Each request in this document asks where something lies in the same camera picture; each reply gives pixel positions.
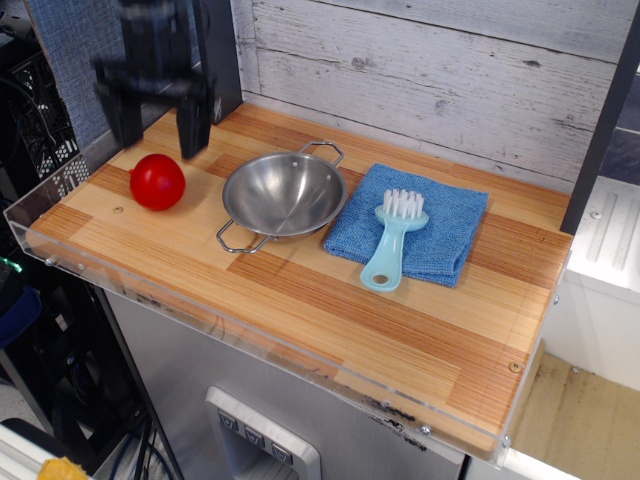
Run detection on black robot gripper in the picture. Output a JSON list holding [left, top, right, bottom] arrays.
[[94, 14, 212, 159]]

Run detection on red toy tomato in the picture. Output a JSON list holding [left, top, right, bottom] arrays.
[[129, 154, 186, 211]]

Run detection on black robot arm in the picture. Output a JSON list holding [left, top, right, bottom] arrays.
[[94, 1, 214, 159]]

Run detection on yellow object at bottom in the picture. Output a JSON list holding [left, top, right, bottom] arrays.
[[36, 457, 89, 480]]

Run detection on light blue dish brush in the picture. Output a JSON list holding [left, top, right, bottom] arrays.
[[360, 189, 429, 292]]

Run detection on stainless steel cabinet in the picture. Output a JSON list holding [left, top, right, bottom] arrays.
[[107, 294, 465, 479]]

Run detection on folded blue cloth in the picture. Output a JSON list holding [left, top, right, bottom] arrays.
[[324, 164, 489, 287]]

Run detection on grey button panel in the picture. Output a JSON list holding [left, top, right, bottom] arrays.
[[205, 387, 322, 479]]

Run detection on clear acrylic table guard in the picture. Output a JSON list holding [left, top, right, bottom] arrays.
[[2, 64, 574, 470]]

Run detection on white metal side unit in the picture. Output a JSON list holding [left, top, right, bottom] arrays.
[[541, 176, 639, 390]]

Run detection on dark grey left post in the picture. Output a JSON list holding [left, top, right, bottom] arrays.
[[193, 0, 243, 125]]

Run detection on dark grey post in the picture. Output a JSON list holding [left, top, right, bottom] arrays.
[[193, 0, 243, 125], [560, 2, 639, 235]]

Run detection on stainless steel bowl with handles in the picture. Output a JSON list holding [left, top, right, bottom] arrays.
[[216, 141, 348, 254]]

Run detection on dark grey right post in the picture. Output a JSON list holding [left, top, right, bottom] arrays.
[[560, 2, 639, 235]]

